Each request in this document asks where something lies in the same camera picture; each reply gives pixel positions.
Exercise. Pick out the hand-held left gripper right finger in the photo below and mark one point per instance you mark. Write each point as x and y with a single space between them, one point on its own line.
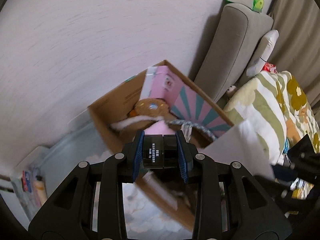
182 152

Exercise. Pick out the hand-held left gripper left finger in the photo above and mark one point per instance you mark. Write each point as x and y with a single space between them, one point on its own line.
138 150

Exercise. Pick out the small black box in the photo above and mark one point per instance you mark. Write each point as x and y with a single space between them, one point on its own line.
170 152

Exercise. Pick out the pink plush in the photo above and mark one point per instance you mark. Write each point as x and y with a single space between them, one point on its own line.
160 128

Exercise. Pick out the cardboard box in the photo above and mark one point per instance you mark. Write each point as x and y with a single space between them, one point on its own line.
110 120

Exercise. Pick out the brown cookie plush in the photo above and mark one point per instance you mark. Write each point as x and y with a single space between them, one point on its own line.
150 107

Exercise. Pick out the white fluffy strip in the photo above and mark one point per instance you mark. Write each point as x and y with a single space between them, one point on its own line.
135 122

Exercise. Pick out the grey fuzzy band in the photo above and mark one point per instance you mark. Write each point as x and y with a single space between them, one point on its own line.
197 127

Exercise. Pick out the blue cloud print mat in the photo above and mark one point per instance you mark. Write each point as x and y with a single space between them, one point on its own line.
70 152

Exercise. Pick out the striped flower blanket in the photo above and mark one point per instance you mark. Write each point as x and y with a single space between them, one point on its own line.
262 105

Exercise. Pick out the pink rectangular box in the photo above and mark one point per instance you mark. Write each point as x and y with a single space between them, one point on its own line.
162 80

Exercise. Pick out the red patterned cloth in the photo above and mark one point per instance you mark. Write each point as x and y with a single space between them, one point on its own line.
270 68

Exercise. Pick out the cream tube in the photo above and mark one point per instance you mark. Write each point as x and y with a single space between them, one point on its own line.
40 190

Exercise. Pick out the grey sofa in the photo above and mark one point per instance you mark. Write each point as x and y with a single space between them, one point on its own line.
230 50

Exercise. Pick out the red blue packet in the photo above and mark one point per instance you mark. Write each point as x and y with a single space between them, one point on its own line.
27 181

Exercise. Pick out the white pillow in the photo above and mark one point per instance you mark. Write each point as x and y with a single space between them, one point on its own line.
265 50

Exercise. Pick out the beige curtain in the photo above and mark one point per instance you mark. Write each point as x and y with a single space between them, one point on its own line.
297 30

